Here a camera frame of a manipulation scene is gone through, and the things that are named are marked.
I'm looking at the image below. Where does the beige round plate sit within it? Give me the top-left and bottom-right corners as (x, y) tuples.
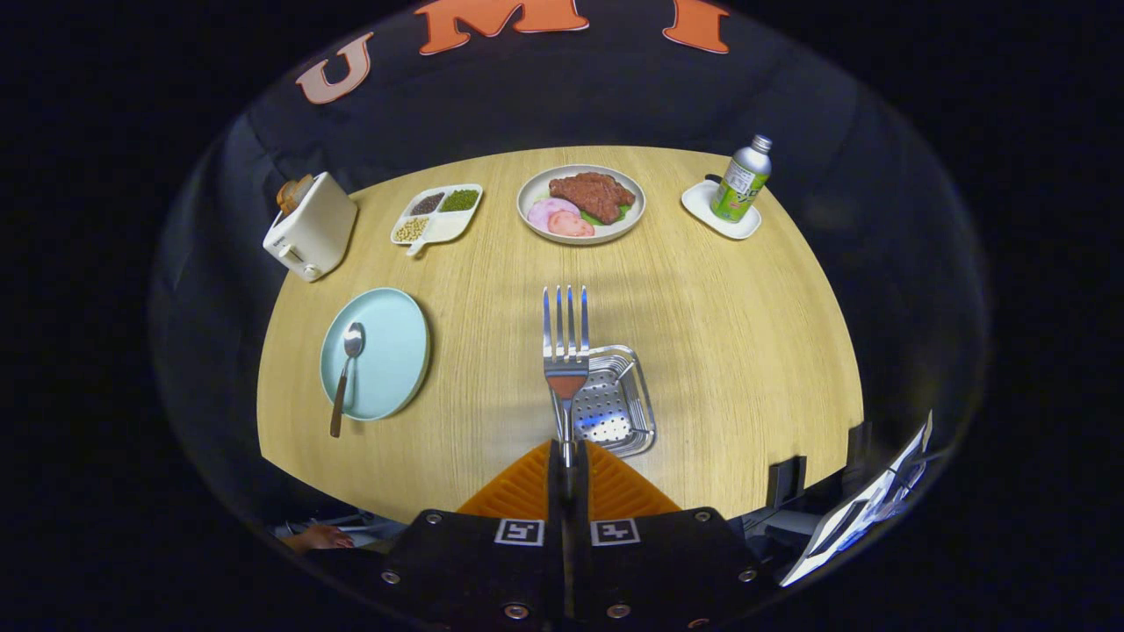
(517, 165), (646, 245)

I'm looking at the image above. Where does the green label metal bottle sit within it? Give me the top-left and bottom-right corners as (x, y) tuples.
(710, 134), (774, 223)

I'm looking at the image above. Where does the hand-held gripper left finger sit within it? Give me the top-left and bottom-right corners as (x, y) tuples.
(376, 440), (564, 631)

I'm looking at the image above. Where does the light blue round plate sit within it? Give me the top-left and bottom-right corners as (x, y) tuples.
(320, 288), (431, 422)

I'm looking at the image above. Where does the pale pink ham slice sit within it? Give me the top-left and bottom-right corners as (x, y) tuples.
(528, 198), (580, 231)

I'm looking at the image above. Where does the metal fork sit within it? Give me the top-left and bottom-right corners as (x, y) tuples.
(541, 285), (591, 470)

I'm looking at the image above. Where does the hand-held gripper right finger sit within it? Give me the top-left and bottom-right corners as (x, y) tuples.
(566, 440), (767, 631)

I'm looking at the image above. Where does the white toaster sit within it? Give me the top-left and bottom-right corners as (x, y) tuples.
(263, 172), (359, 283)

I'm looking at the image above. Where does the white divided dish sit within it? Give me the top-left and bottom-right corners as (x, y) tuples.
(391, 183), (484, 257)

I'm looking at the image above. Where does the brown steak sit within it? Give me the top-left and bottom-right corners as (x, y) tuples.
(550, 173), (635, 225)

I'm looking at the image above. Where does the metal spoon brown handle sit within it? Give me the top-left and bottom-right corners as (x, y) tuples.
(329, 322), (365, 438)

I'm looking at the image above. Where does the perforated metal tray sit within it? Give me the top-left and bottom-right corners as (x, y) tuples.
(551, 345), (658, 459)

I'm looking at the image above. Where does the white square coaster dish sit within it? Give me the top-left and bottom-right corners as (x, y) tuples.
(681, 176), (762, 241)

